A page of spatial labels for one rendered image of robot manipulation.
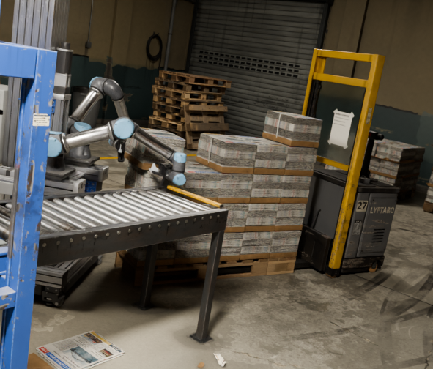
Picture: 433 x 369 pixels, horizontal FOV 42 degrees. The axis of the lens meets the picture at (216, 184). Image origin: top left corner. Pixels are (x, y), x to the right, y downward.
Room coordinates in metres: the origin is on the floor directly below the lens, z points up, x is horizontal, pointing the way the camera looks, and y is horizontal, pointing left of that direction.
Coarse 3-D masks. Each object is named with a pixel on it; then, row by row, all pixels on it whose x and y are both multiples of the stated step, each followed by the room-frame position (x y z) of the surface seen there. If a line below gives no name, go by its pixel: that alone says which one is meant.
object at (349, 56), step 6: (318, 54) 5.03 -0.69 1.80; (324, 54) 4.97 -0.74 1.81; (330, 54) 4.90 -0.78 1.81; (336, 54) 4.84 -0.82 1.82; (342, 54) 4.78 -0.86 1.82; (348, 54) 4.73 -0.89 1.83; (354, 54) 4.67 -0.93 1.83; (360, 54) 4.61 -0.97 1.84; (366, 54) 4.56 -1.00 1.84; (372, 54) 4.51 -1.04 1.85; (354, 60) 4.73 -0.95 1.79; (360, 60) 4.61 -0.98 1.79; (366, 60) 4.55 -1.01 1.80
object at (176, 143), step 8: (160, 136) 3.72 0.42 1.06; (168, 136) 3.78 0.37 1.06; (176, 136) 3.85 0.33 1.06; (168, 144) 3.72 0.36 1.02; (176, 144) 3.75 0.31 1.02; (184, 144) 3.78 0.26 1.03; (136, 152) 3.76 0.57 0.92; (144, 152) 3.65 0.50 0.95; (152, 152) 3.68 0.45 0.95; (144, 160) 3.66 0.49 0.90; (152, 160) 3.68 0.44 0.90; (160, 160) 3.71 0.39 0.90; (168, 160) 3.74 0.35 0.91
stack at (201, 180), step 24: (192, 168) 3.99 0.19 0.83; (168, 192) 3.76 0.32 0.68; (192, 192) 3.86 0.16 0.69; (216, 192) 3.97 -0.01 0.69; (240, 192) 4.09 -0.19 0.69; (264, 192) 4.22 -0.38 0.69; (240, 216) 4.11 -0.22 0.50; (264, 216) 4.25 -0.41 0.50; (192, 240) 3.90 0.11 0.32; (240, 240) 4.13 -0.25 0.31; (264, 240) 4.26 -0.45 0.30; (120, 264) 3.98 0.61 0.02; (192, 264) 3.94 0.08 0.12; (240, 264) 4.15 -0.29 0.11; (264, 264) 4.29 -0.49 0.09
